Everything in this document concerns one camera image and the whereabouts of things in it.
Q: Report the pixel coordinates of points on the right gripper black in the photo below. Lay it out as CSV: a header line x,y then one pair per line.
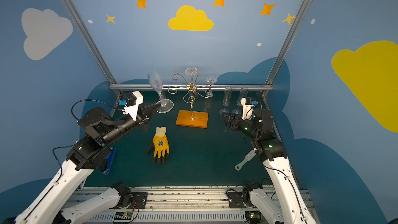
x,y
235,121

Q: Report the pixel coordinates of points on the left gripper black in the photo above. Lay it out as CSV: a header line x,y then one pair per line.
x,y
144,115

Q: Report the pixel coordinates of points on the clear flute glass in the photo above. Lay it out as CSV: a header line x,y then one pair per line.
x,y
242,94
211,80
156,84
226,100
192,72

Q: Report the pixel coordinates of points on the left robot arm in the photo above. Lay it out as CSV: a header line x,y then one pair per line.
x,y
84,157

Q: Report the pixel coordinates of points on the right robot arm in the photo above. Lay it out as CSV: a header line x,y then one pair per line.
x,y
271,152

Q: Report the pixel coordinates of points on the yellow black work glove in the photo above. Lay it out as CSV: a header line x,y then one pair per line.
x,y
160,146

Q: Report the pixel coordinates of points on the white plastic brush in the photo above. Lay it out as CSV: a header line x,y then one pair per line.
x,y
246,159

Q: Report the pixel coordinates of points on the blue stapler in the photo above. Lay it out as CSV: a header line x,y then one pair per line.
x,y
106,164

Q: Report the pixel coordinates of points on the left controller board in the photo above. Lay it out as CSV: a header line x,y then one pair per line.
x,y
123,217

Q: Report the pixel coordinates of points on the controller board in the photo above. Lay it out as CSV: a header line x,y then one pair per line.
x,y
123,217
253,217

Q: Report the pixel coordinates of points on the right controller board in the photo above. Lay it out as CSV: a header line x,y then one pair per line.
x,y
253,217

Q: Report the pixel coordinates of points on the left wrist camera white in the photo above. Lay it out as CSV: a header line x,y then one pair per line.
x,y
131,103

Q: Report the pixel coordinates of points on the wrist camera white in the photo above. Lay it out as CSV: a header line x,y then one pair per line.
x,y
131,103
248,105

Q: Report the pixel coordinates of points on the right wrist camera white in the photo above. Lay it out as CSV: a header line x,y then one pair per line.
x,y
248,105

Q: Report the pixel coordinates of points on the horizontal aluminium frame bar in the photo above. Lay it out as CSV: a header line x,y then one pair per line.
x,y
132,87

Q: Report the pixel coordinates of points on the gold wire glass rack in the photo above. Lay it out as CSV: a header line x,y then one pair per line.
x,y
191,118

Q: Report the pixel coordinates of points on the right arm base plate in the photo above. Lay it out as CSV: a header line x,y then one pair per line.
x,y
237,199

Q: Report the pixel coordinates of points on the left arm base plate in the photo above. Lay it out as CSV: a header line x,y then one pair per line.
x,y
137,200

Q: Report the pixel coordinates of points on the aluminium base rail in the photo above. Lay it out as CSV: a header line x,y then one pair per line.
x,y
166,205

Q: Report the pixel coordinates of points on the left aluminium frame post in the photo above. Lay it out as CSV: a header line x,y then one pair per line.
x,y
82,28

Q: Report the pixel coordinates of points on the aluminium frame post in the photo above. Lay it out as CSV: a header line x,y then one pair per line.
x,y
294,27
82,28

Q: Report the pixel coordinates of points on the right aluminium frame post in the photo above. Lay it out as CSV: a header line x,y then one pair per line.
x,y
294,27

